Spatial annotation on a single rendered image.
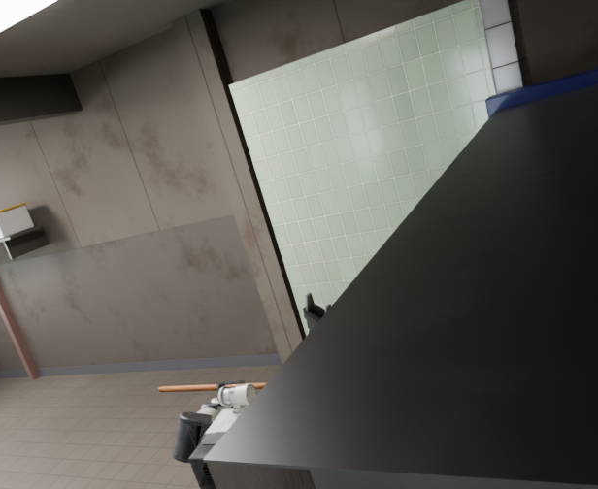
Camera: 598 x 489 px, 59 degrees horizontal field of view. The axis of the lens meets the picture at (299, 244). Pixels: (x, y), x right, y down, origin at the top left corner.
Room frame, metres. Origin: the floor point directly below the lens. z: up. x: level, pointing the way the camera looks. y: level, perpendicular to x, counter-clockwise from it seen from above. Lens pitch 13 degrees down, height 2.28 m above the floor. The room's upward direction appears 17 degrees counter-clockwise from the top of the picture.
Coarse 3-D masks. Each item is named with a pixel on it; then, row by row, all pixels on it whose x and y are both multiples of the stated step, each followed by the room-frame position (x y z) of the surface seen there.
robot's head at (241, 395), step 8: (240, 384) 1.61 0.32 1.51; (248, 384) 1.59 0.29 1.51; (224, 392) 1.61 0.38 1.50; (232, 392) 1.60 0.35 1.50; (240, 392) 1.58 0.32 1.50; (248, 392) 1.58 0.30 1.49; (224, 400) 1.60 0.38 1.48; (232, 400) 1.59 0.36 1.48; (240, 400) 1.57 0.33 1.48; (248, 400) 1.56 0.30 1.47; (240, 408) 1.59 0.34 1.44
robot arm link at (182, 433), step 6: (180, 426) 1.66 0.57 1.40; (186, 426) 1.65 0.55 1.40; (192, 426) 1.65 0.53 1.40; (198, 426) 1.65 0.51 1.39; (180, 432) 1.65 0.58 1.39; (186, 432) 1.64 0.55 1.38; (198, 432) 1.65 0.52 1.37; (180, 438) 1.64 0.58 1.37; (186, 438) 1.63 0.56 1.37; (198, 438) 1.65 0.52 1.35; (180, 444) 1.63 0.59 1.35; (186, 444) 1.63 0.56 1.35; (192, 444) 1.63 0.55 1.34; (174, 450) 1.64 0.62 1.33; (180, 450) 1.63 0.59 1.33; (186, 450) 1.62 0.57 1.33; (192, 450) 1.63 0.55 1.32; (180, 456) 1.62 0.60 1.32; (186, 456) 1.62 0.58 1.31
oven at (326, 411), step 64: (512, 128) 1.36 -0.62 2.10; (576, 128) 1.07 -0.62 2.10; (448, 192) 0.83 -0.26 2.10; (512, 192) 0.71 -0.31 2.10; (576, 192) 0.62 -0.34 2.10; (384, 256) 0.59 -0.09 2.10; (448, 256) 0.53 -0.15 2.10; (512, 256) 0.47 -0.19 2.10; (576, 256) 0.43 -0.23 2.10; (320, 320) 0.46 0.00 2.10; (384, 320) 0.42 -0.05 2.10; (448, 320) 0.38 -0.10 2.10; (512, 320) 0.35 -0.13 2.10; (576, 320) 0.32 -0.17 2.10; (320, 384) 0.34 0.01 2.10; (384, 384) 0.32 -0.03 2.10; (448, 384) 0.29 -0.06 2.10; (512, 384) 0.27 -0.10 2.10; (576, 384) 0.26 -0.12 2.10; (256, 448) 0.29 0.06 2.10; (320, 448) 0.27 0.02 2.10; (384, 448) 0.25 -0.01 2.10; (448, 448) 0.24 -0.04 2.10; (512, 448) 0.22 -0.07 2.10; (576, 448) 0.21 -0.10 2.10
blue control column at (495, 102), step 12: (588, 72) 1.83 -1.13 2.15; (540, 84) 1.92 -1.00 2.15; (552, 84) 1.89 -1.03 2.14; (564, 84) 1.87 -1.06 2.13; (576, 84) 1.85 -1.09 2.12; (588, 84) 1.83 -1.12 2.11; (492, 96) 2.06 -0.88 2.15; (504, 96) 1.97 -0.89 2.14; (516, 96) 1.95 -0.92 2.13; (528, 96) 1.93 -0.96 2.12; (540, 96) 1.91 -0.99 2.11; (492, 108) 1.99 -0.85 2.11; (504, 108) 1.97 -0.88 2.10
